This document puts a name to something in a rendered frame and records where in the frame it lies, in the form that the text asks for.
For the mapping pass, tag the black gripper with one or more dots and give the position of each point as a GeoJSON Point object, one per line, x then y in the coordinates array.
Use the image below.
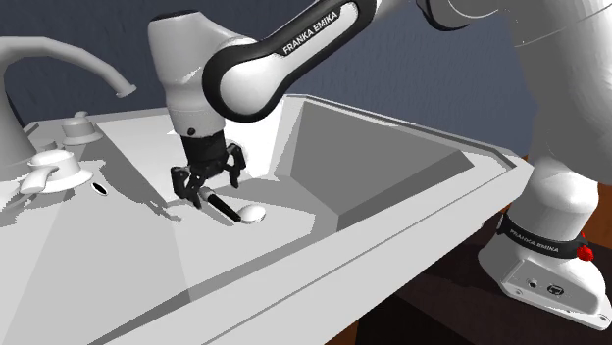
{"type": "Point", "coordinates": [205, 152]}

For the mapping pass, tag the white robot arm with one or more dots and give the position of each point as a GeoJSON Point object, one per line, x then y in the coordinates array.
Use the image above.
{"type": "Point", "coordinates": [184, 62]}

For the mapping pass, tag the white curved faucet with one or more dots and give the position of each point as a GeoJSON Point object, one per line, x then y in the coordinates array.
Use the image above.
{"type": "Point", "coordinates": [28, 52]}

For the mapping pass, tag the white round sink knob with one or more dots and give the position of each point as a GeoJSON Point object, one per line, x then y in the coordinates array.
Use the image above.
{"type": "Point", "coordinates": [80, 128]}

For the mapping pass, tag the dark robot stand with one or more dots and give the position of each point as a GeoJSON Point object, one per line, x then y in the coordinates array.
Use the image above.
{"type": "Point", "coordinates": [454, 305]}

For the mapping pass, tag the white double sink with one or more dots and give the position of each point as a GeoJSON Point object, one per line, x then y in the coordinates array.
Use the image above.
{"type": "Point", "coordinates": [382, 229]}

